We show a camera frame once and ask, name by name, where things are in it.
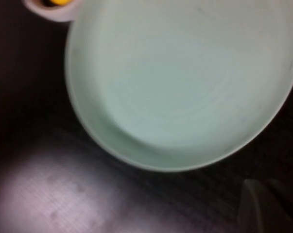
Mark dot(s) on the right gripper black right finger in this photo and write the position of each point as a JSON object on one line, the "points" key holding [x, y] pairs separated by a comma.
{"points": [[289, 201]]}

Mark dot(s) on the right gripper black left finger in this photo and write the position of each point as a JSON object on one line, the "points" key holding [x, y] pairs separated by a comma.
{"points": [[253, 208]]}

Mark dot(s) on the mint green plate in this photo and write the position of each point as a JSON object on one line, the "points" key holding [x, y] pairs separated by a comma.
{"points": [[180, 85]]}

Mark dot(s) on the white tape roll red print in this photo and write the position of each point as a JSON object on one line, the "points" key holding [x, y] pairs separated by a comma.
{"points": [[51, 14]]}

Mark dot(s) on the yellow rubber duck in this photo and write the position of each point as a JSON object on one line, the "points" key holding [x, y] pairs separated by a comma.
{"points": [[60, 2]]}

